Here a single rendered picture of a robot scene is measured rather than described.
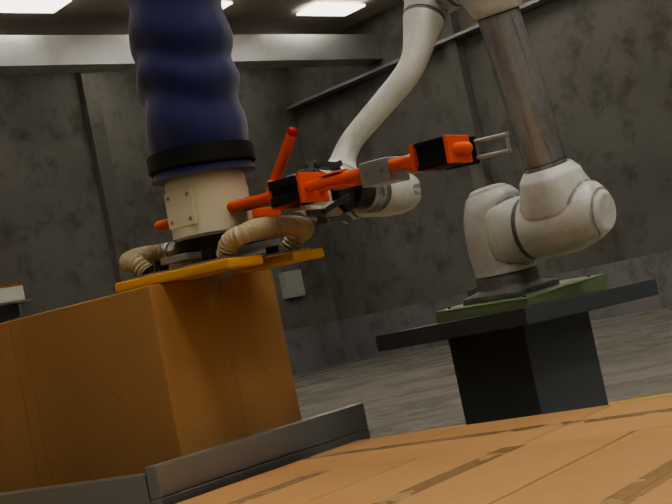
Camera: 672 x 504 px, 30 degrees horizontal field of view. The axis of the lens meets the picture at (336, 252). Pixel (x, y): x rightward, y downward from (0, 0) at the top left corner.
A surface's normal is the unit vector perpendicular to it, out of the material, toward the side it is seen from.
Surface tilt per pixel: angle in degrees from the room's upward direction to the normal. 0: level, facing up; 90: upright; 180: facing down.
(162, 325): 90
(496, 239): 95
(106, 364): 90
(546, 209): 99
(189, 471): 90
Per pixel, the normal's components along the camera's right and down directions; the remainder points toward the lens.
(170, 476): 0.80, -0.20
